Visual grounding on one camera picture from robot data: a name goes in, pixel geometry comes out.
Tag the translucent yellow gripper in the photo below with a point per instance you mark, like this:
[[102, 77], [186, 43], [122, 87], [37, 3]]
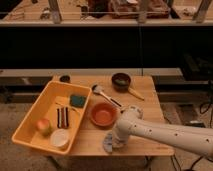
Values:
[[118, 141]]

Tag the grey blue towel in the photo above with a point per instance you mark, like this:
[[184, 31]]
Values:
[[107, 143]]

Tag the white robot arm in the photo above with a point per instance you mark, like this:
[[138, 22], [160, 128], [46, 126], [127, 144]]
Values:
[[192, 139]]

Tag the orange terracotta bowl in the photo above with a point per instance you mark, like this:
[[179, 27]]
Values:
[[103, 114]]

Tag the wooden table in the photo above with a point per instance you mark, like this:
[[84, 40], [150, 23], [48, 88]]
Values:
[[88, 141]]

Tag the wooden spoon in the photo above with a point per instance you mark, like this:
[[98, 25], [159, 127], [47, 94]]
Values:
[[135, 93]]

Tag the green sponge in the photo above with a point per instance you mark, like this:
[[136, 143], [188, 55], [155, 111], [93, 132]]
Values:
[[77, 101]]

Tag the white round lid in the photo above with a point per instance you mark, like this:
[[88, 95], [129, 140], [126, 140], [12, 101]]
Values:
[[59, 138]]

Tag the dark brown bowl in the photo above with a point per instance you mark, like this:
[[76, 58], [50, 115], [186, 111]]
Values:
[[121, 82]]

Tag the dark red striped bar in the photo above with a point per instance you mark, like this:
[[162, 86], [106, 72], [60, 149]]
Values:
[[62, 118]]

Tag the yellow plastic bin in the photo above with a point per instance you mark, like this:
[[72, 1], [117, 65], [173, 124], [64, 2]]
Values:
[[54, 96]]

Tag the red yellow apple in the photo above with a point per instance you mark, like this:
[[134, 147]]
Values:
[[43, 126]]

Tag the small dark cup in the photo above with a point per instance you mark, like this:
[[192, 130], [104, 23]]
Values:
[[65, 79]]

